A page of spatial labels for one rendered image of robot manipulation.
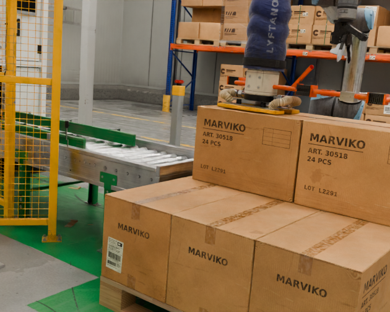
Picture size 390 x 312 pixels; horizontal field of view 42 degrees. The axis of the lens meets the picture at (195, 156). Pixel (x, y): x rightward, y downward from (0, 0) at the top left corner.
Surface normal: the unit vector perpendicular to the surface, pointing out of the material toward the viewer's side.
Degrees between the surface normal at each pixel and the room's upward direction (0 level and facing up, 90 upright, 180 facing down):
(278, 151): 90
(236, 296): 90
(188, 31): 92
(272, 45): 74
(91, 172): 90
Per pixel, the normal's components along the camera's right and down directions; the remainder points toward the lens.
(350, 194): -0.59, 0.10
